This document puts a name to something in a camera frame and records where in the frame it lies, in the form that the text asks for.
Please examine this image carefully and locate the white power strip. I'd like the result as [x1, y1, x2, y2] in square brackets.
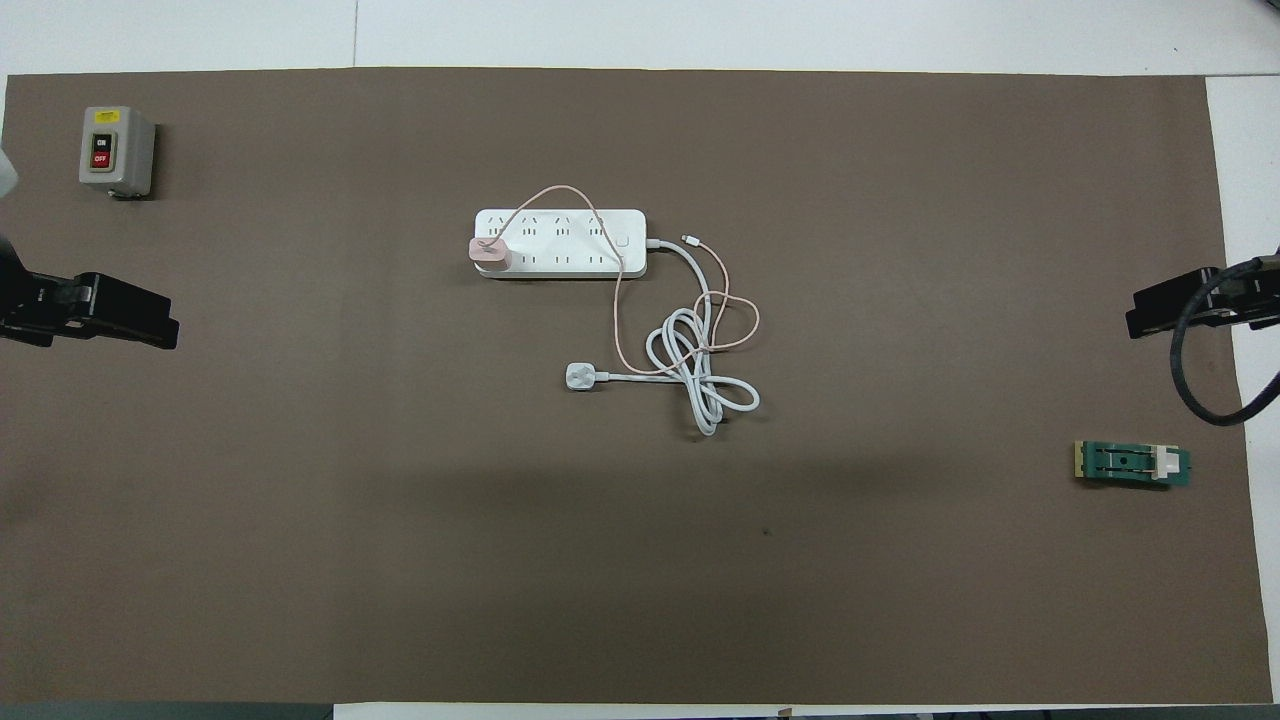
[473, 207, 649, 281]

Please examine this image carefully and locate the white power strip cord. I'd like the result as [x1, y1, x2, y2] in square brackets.
[564, 237, 762, 438]

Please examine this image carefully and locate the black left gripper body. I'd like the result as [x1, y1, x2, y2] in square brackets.
[0, 235, 96, 348]

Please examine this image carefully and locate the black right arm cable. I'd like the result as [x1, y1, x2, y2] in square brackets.
[1170, 255, 1280, 428]

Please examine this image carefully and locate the brown table mat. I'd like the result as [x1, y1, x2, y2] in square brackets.
[0, 68, 1271, 706]

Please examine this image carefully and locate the pink charging cable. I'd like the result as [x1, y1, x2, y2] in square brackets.
[478, 185, 761, 373]

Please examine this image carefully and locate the green knife switch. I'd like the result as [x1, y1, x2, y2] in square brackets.
[1074, 440, 1193, 491]

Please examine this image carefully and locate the grey on-off switch box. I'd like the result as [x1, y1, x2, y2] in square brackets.
[78, 105, 158, 199]

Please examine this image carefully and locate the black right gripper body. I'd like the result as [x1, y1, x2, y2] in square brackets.
[1205, 258, 1280, 329]

